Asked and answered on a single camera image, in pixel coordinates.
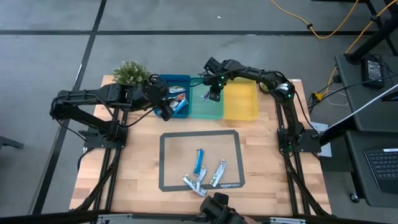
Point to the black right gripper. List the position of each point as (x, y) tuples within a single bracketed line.
[(216, 77)]

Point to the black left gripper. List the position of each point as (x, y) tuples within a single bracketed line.
[(154, 91)]

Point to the red granola bar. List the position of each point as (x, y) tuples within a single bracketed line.
[(178, 98)]

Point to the dark patterned granola bar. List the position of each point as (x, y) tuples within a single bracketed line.
[(177, 89)]

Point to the silver granola bar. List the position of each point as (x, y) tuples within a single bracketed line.
[(218, 174), (202, 175), (194, 185)]

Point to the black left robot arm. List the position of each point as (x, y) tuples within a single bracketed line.
[(93, 95)]

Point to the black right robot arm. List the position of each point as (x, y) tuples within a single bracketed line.
[(292, 118)]

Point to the blue plastic bin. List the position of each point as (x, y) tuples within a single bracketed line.
[(164, 81)]

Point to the teal plastic bin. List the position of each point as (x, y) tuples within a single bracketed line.
[(205, 109)]

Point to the yellow plastic bin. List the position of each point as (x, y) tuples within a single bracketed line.
[(241, 102)]

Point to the bushy green potted plant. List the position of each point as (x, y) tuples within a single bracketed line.
[(130, 73)]

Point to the black-bordered clear mat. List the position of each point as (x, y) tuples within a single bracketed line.
[(161, 161)]

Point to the white paper sheet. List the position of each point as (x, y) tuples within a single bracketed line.
[(326, 151)]

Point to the black side desk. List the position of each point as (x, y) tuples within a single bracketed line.
[(351, 77)]

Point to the black power adapter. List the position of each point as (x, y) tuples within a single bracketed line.
[(372, 71)]

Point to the black stand pole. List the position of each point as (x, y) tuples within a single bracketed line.
[(373, 40)]

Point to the black stand foot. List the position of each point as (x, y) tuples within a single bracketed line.
[(11, 143)]

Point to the black caster wheel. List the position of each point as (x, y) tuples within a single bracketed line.
[(354, 198)]

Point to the black keyboard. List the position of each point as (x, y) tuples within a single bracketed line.
[(385, 168)]

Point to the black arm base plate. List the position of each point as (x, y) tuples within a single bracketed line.
[(311, 146), (93, 141)]

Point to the black table frame rails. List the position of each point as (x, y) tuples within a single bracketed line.
[(293, 174), (107, 174)]

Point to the black frame crossbar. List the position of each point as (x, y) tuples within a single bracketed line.
[(155, 217)]

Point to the silver metal bracket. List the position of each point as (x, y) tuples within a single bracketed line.
[(115, 219), (287, 221)]

